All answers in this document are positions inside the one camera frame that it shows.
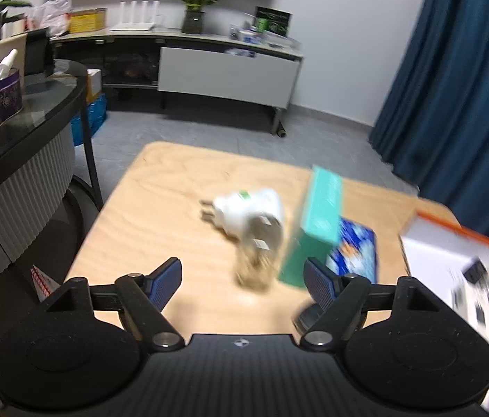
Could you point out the white plastic bag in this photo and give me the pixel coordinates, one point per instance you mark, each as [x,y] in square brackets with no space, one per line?
[51,17]

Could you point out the red white striped item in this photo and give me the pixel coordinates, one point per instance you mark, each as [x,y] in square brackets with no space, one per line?
[44,282]

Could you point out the yellow box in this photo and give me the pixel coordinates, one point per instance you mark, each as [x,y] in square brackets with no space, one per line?
[88,21]

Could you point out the white spray bottle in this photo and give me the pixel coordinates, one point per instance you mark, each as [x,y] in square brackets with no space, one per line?
[3,67]

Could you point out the white box lid orange rim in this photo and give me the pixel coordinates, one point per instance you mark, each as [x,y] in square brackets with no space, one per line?
[435,247]

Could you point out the white plug-in repellent with bottle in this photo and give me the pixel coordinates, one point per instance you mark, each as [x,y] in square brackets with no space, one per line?
[244,213]

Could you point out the grey ribbed counter black top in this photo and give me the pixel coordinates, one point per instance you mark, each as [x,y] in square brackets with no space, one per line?
[18,182]

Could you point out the grey tv cabinet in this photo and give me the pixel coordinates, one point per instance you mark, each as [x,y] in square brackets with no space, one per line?
[227,74]

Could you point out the dark item on cabinet shelf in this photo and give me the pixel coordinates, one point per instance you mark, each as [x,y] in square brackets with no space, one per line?
[136,67]

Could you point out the potted green plant dark vase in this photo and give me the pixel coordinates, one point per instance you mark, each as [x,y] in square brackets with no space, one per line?
[193,21]

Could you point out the black box green print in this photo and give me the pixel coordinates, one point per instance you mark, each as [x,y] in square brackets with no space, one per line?
[272,21]

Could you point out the black stand sign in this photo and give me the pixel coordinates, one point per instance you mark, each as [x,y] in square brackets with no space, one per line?
[38,52]

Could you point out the small cardboard box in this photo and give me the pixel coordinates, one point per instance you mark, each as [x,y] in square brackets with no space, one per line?
[93,82]

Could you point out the green cardboard box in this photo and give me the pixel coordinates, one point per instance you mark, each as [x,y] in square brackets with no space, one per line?
[320,208]

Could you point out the clear plastic containers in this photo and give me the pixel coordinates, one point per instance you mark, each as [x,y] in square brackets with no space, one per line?
[257,37]

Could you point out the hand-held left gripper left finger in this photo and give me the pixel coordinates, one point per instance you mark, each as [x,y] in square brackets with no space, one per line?
[164,284]

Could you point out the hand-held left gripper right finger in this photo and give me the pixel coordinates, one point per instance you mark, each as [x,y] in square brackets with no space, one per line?
[318,284]

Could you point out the white router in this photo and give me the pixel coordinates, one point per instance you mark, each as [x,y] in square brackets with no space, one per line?
[136,19]

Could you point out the blue crate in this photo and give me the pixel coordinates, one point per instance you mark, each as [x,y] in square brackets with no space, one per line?
[92,117]

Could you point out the black car key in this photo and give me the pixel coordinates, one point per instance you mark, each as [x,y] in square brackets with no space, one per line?
[307,319]

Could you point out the dark blue curtain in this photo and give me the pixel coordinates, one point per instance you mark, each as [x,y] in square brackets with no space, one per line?
[453,95]

